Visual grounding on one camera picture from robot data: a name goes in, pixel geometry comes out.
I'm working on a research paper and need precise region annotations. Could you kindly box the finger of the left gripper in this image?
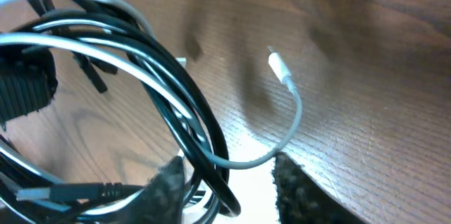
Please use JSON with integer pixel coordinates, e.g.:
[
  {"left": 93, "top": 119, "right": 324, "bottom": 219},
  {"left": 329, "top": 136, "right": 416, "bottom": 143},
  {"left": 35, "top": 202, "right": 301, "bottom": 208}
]
[{"left": 1, "top": 46, "right": 58, "bottom": 123}]

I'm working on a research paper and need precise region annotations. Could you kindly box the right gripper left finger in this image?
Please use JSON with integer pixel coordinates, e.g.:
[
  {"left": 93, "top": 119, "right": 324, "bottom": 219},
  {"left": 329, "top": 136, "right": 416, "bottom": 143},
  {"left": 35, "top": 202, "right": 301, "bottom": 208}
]
[{"left": 111, "top": 156, "right": 185, "bottom": 224}]

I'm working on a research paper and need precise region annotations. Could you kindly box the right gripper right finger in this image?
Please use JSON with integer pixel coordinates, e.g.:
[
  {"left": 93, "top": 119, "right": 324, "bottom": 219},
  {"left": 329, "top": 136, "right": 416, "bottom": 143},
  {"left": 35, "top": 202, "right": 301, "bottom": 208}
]
[{"left": 272, "top": 152, "right": 365, "bottom": 224}]

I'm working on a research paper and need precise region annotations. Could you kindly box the black usb cable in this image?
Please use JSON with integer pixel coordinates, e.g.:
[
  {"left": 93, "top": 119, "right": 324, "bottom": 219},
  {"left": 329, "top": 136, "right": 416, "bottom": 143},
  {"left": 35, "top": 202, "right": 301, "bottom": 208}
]
[{"left": 0, "top": 0, "right": 242, "bottom": 224}]

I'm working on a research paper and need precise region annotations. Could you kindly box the white usb cable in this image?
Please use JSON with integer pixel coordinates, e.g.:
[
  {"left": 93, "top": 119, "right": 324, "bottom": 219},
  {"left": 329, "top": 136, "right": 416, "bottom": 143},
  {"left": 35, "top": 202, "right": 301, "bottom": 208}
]
[{"left": 0, "top": 0, "right": 304, "bottom": 218}]

